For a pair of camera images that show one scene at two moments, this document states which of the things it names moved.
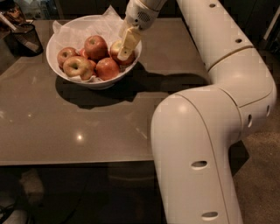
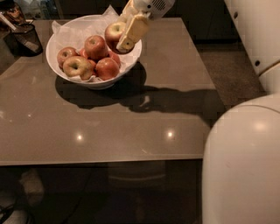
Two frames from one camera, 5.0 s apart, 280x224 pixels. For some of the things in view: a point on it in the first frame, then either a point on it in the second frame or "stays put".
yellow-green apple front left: (78, 66) stays put
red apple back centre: (95, 48) stays put
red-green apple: (115, 51) -> (113, 33)
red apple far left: (64, 53) stays put
